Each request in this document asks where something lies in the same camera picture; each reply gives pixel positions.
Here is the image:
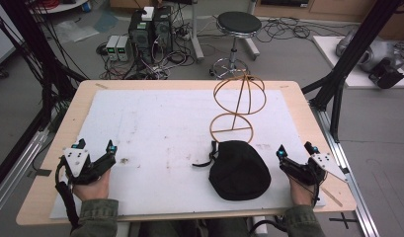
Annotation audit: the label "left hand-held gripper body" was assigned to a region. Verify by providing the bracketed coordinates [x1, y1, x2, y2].
[56, 146, 118, 187]

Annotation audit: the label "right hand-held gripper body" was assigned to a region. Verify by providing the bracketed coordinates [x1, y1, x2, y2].
[280, 152, 350, 187]

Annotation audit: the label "black cap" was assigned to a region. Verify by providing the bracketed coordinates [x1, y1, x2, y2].
[192, 139, 273, 201]

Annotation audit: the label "wooden wire hat stand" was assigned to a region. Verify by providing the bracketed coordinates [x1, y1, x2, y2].
[209, 72, 268, 144]

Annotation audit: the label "person's right hand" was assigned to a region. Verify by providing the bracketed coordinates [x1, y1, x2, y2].
[287, 175, 318, 207]

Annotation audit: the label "person's left hand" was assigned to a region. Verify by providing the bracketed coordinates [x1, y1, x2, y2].
[72, 169, 112, 202]

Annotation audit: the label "thin wooden strip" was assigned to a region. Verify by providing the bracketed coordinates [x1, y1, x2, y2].
[320, 187, 344, 208]

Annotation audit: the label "white foam board mat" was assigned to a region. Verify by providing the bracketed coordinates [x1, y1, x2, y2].
[49, 89, 326, 220]

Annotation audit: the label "white platform board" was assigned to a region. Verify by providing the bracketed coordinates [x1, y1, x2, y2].
[312, 35, 404, 90]

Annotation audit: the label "grey bench power supply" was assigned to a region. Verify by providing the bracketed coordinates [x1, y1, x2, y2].
[105, 35, 121, 61]
[116, 36, 131, 62]

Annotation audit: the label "black device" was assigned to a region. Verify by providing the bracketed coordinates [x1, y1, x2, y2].
[367, 57, 404, 90]

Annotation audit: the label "person's legs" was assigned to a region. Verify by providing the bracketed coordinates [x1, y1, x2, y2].
[128, 217, 257, 237]

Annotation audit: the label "clear plastic sheet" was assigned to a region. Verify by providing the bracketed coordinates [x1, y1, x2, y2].
[52, 19, 100, 43]

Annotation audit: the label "silver grey machine shell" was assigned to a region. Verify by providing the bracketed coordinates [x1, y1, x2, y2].
[335, 29, 401, 73]

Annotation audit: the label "black computer tower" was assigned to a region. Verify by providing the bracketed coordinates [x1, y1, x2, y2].
[127, 9, 155, 65]
[152, 5, 174, 55]

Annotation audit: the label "black round stool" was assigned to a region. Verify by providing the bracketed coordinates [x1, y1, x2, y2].
[208, 11, 264, 80]

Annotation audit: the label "round white table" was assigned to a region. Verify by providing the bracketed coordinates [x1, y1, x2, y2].
[28, 0, 89, 15]

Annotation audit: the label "white box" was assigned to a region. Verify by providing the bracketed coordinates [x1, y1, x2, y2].
[140, 6, 155, 22]

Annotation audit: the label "grey metal table leg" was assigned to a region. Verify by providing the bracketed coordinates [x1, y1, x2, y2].
[189, 0, 205, 63]

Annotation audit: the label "aluminium rail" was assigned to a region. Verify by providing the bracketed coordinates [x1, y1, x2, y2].
[0, 129, 50, 220]
[310, 102, 381, 237]

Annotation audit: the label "black sleeved gripper cable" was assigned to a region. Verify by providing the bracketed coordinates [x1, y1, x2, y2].
[54, 156, 81, 231]

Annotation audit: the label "tangle of computer cables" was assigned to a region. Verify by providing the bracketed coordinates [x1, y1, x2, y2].
[96, 40, 196, 81]

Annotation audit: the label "black metal frame post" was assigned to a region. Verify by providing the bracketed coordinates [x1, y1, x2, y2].
[0, 0, 89, 196]
[301, 0, 404, 143]

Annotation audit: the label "black floor cables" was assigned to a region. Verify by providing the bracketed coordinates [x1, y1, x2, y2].
[255, 16, 352, 44]

